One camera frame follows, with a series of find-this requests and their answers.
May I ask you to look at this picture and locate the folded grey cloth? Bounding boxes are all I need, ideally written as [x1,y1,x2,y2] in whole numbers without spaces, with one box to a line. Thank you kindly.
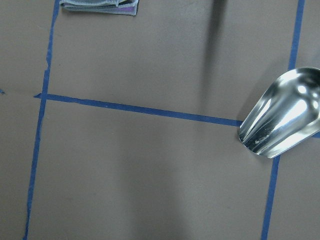
[59,0,139,16]

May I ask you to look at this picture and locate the shiny metal scoop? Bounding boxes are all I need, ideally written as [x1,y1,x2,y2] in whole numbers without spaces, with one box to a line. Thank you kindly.
[238,67,320,159]

